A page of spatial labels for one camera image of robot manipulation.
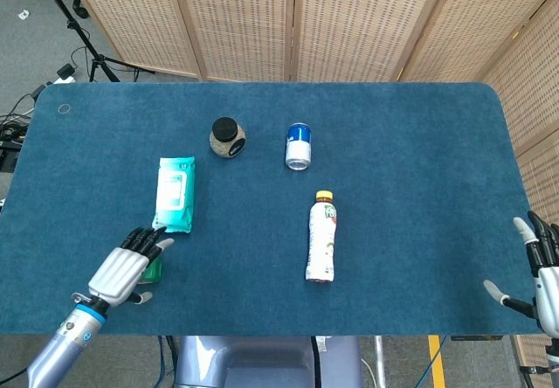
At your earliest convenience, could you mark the white-labelled bottle yellow cap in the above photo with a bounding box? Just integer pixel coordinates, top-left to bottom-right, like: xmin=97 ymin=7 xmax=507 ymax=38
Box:
xmin=304 ymin=190 xmax=341 ymax=284

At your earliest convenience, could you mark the black cable bundle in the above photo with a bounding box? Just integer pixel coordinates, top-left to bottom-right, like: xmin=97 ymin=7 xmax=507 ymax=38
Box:
xmin=0 ymin=82 xmax=48 ymax=175

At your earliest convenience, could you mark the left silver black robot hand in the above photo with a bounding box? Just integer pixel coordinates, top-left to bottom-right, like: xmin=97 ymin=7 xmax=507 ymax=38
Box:
xmin=86 ymin=225 xmax=176 ymax=308

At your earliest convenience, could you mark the green wet wipes pack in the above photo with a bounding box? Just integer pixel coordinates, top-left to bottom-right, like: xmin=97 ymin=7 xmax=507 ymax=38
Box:
xmin=151 ymin=156 xmax=197 ymax=235

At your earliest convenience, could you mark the round glass jar black lid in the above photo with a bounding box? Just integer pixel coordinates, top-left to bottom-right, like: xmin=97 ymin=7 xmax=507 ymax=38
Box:
xmin=209 ymin=117 xmax=247 ymax=159

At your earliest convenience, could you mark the blue table mat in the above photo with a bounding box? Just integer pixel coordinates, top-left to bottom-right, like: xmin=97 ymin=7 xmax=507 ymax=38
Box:
xmin=0 ymin=81 xmax=540 ymax=337

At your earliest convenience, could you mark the metal table leg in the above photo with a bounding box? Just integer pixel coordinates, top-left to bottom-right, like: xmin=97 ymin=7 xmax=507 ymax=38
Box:
xmin=373 ymin=335 xmax=388 ymax=388

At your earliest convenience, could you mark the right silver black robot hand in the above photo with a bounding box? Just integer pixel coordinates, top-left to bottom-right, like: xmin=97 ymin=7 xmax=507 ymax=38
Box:
xmin=482 ymin=211 xmax=559 ymax=339

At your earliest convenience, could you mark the yellow green sponge pack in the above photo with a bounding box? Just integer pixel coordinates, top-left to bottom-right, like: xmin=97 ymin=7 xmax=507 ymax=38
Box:
xmin=139 ymin=258 xmax=164 ymax=285

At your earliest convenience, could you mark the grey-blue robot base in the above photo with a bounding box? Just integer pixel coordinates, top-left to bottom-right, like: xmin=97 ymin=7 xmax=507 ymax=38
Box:
xmin=174 ymin=335 xmax=364 ymax=388

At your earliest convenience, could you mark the blue and white drink can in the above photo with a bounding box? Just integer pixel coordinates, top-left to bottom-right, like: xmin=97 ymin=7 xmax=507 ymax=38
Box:
xmin=285 ymin=121 xmax=314 ymax=172

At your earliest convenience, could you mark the black tripod stand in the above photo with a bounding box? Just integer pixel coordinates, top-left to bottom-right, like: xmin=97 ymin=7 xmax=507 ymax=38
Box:
xmin=32 ymin=0 xmax=156 ymax=84

